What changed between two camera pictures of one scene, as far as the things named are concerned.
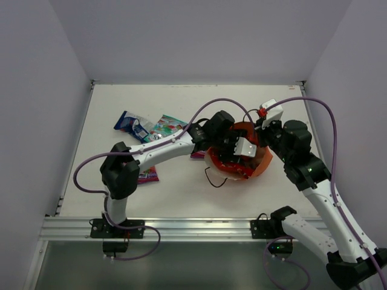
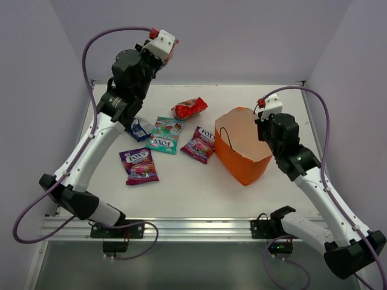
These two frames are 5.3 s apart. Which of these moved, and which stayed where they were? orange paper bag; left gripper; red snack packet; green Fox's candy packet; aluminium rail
Moved: orange paper bag; red snack packet; left gripper
Stayed: aluminium rail; green Fox's candy packet
